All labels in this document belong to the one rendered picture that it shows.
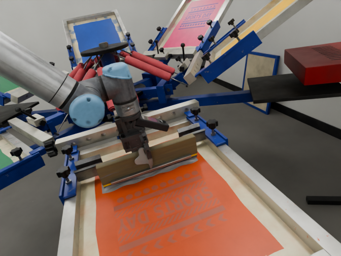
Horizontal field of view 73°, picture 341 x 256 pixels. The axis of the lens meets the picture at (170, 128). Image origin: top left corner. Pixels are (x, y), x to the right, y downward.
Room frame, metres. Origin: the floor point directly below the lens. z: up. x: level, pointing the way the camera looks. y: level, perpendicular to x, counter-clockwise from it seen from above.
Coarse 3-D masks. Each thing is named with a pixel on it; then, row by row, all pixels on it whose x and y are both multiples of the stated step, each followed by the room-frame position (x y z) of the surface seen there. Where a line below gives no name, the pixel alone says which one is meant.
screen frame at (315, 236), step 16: (176, 128) 0.96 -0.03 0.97; (112, 144) 0.90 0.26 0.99; (208, 144) 0.79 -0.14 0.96; (224, 144) 0.72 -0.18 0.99; (224, 160) 0.67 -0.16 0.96; (240, 160) 0.61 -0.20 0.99; (240, 176) 0.57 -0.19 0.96; (256, 176) 0.52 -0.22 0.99; (80, 192) 0.66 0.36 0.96; (256, 192) 0.49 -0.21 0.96; (272, 192) 0.45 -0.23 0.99; (64, 208) 0.55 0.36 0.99; (272, 208) 0.43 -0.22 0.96; (288, 208) 0.39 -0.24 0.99; (64, 224) 0.49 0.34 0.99; (288, 224) 0.37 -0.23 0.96; (304, 224) 0.34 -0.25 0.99; (64, 240) 0.43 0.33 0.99; (304, 240) 0.33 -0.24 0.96; (320, 240) 0.30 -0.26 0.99; (336, 240) 0.29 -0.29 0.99
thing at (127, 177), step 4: (184, 156) 0.70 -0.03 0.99; (188, 156) 0.70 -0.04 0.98; (172, 160) 0.69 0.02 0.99; (176, 160) 0.69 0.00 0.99; (180, 160) 0.69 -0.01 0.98; (160, 164) 0.68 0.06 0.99; (164, 164) 0.68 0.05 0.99; (168, 164) 0.68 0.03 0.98; (148, 168) 0.67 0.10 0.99; (152, 168) 0.67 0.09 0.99; (156, 168) 0.67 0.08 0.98; (136, 172) 0.67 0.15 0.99; (140, 172) 0.66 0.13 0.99; (144, 172) 0.66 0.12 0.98; (148, 172) 0.66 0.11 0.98; (124, 176) 0.66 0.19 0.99; (128, 176) 0.65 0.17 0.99; (132, 176) 0.65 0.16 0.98; (136, 176) 0.65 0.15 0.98; (112, 180) 0.65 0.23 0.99; (116, 180) 0.64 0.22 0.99; (120, 180) 0.64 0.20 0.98; (124, 180) 0.65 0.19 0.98; (112, 184) 0.64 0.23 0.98
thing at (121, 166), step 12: (168, 144) 0.70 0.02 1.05; (180, 144) 0.71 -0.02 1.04; (192, 144) 0.72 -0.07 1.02; (120, 156) 0.68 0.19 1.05; (132, 156) 0.67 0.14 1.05; (156, 156) 0.69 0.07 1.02; (168, 156) 0.70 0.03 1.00; (180, 156) 0.71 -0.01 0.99; (96, 168) 0.64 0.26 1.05; (108, 168) 0.65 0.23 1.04; (120, 168) 0.66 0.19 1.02; (132, 168) 0.67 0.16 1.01; (144, 168) 0.67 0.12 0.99; (108, 180) 0.65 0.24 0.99
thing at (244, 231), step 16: (160, 176) 0.66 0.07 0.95; (176, 176) 0.64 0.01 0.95; (208, 176) 0.61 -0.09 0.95; (224, 192) 0.53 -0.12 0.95; (240, 208) 0.45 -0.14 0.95; (224, 224) 0.41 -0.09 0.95; (240, 224) 0.41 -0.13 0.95; (256, 224) 0.40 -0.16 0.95; (192, 240) 0.39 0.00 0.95; (208, 240) 0.38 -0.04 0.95; (224, 240) 0.37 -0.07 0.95; (240, 240) 0.36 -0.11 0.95; (256, 240) 0.35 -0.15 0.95; (272, 240) 0.35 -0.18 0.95
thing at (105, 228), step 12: (96, 180) 0.71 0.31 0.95; (144, 180) 0.66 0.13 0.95; (96, 192) 0.64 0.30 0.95; (120, 192) 0.62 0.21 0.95; (132, 192) 0.61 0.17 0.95; (96, 204) 0.58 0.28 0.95; (108, 204) 0.57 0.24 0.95; (96, 216) 0.53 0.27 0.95; (108, 216) 0.52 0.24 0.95; (96, 228) 0.49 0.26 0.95; (108, 228) 0.48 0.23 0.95; (108, 240) 0.44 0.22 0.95; (108, 252) 0.40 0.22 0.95; (156, 252) 0.37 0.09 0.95; (168, 252) 0.37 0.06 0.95; (180, 252) 0.36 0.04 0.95
